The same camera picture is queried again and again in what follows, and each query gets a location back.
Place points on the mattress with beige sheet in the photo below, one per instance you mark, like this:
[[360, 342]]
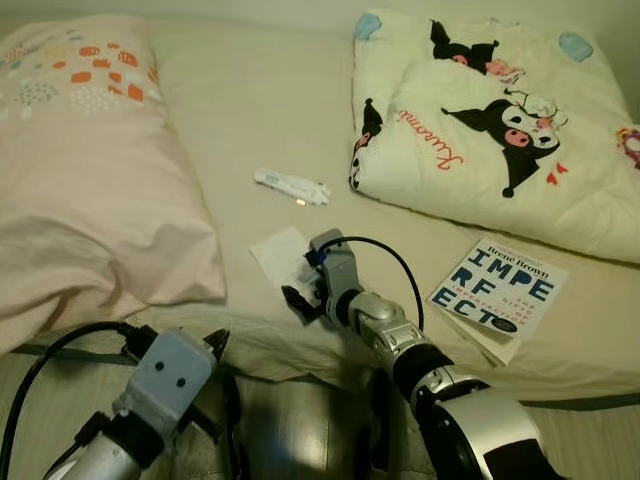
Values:
[[280, 110]]

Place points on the cream cartoon print quilt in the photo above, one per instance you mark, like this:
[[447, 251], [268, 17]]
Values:
[[440, 200]]

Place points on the pink dotted pillow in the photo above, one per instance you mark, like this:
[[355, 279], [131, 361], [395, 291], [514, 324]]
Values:
[[90, 200]]

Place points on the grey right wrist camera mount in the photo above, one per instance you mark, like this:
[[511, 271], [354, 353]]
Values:
[[338, 265]]

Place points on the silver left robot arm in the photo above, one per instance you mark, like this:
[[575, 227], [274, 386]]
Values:
[[90, 460]]

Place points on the white book blue letters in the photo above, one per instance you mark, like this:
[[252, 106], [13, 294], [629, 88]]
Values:
[[500, 290]]

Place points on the white paper tissue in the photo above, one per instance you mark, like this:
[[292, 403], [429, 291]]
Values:
[[278, 255]]

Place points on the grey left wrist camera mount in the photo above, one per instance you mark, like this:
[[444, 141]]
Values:
[[165, 380]]

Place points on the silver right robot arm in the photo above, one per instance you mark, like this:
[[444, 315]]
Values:
[[480, 430]]

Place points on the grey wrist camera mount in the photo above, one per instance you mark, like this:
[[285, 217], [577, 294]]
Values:
[[165, 380], [338, 265]]

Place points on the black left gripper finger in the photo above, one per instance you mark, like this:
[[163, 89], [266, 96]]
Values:
[[217, 352]]

